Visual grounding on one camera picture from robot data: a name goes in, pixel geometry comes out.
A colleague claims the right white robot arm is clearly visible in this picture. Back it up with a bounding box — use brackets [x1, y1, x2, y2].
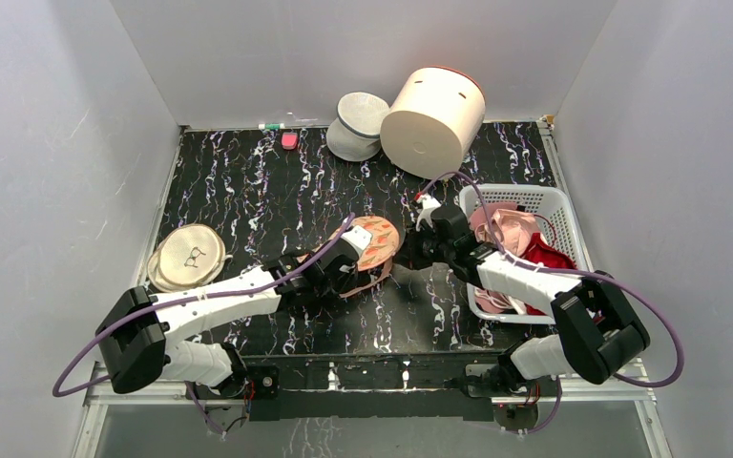
[394, 194, 651, 395]

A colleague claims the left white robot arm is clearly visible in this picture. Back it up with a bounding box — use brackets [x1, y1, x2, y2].
[95, 226, 373, 398]

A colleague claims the pink bra in basket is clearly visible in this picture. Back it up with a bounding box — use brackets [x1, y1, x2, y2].
[469, 201, 540, 314]

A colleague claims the red garment in basket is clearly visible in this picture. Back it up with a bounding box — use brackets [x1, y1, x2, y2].
[517, 232, 579, 318]

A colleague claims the white plastic basket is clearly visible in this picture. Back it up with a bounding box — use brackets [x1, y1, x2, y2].
[459, 183, 591, 325]

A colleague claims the cream cylindrical hamper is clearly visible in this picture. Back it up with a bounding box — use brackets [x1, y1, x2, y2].
[380, 67, 486, 179]

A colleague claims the small pink object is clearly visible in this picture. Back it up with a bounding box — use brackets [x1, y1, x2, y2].
[281, 132, 300, 151]

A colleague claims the small green white object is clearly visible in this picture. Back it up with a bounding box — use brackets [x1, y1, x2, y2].
[258, 123, 285, 131]

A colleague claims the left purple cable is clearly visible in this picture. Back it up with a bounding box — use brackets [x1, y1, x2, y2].
[52, 213, 356, 437]

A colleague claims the purple cable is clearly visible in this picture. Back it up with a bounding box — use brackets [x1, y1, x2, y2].
[416, 170, 685, 437]
[52, 213, 356, 437]

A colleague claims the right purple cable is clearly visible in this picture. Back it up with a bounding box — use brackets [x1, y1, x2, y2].
[416, 170, 685, 437]

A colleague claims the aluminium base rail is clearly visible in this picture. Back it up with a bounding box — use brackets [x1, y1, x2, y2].
[73, 353, 672, 457]

